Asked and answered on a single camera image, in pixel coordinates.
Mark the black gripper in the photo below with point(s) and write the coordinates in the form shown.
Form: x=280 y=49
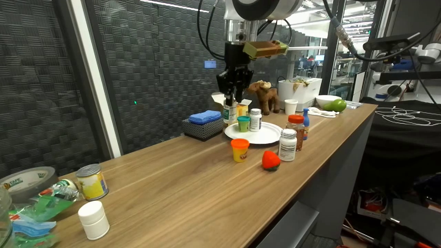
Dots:
x=237 y=56

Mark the teal lid putty tub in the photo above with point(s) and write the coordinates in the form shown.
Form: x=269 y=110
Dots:
x=243 y=124

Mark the orange lid yellow putty tub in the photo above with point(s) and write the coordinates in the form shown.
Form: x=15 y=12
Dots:
x=238 y=150

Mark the orange lid spice jar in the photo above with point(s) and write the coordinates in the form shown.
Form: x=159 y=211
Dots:
x=298 y=131

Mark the white paper plate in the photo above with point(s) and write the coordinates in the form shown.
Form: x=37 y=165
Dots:
x=266 y=132

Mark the red toy strawberry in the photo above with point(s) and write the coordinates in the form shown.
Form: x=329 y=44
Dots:
x=270 y=160

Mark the open yellow cardboard box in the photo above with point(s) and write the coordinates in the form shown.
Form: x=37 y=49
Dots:
x=218 y=96

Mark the blue tape strip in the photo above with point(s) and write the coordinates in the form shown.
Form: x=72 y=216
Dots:
x=210 y=63

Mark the brown plush moose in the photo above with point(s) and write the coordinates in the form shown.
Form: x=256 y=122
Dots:
x=266 y=96

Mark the grey woven basket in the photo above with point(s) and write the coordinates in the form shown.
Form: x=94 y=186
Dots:
x=201 y=131

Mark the white round plastic cup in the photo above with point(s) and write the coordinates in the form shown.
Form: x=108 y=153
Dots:
x=291 y=106

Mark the blue toy bottle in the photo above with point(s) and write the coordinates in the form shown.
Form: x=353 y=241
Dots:
x=306 y=120

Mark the white pill bottle grey label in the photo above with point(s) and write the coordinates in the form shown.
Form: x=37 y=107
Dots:
x=287 y=146

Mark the white cloth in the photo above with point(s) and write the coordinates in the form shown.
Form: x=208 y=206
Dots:
x=321 y=111

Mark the white bowl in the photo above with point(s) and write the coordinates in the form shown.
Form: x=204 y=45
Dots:
x=325 y=100

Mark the green fruit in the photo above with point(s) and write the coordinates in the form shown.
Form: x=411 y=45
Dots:
x=339 y=104

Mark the yellow can grey lid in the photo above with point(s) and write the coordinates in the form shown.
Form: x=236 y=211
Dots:
x=91 y=183

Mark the black covered table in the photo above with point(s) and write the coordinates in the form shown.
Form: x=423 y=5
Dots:
x=404 y=138

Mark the small white jar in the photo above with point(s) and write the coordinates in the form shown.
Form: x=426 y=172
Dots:
x=92 y=220

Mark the green plastic wrapper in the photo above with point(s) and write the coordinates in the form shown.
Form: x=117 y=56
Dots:
x=43 y=206

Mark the blue plastic wrapper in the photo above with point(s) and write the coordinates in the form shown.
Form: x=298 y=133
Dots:
x=32 y=228

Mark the brown green wrist camera block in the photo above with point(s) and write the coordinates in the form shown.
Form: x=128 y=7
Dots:
x=266 y=48

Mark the grey duct tape roll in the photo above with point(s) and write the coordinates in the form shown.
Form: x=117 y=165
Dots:
x=25 y=180

